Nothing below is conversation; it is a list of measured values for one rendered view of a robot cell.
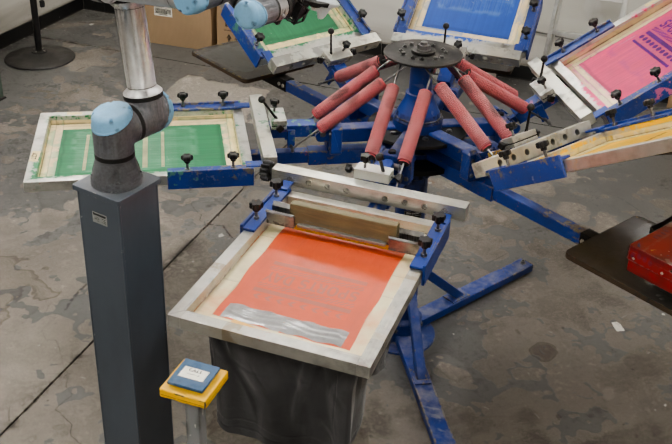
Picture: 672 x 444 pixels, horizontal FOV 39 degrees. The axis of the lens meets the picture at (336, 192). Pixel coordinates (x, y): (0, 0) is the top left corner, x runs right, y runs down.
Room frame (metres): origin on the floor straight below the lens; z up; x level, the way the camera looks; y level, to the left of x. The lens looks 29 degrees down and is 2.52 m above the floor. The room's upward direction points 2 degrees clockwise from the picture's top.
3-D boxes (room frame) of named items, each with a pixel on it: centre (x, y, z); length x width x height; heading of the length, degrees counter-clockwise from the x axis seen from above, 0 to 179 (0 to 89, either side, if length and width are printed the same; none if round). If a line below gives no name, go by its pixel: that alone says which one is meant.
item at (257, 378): (2.08, 0.14, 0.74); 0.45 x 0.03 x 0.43; 71
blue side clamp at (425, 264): (2.49, -0.30, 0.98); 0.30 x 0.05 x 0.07; 161
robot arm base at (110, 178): (2.44, 0.65, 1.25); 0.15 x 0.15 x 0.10
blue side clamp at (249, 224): (2.67, 0.22, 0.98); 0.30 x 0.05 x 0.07; 161
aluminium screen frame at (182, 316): (2.35, 0.04, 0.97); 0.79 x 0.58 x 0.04; 161
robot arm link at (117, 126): (2.45, 0.64, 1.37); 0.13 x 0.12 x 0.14; 147
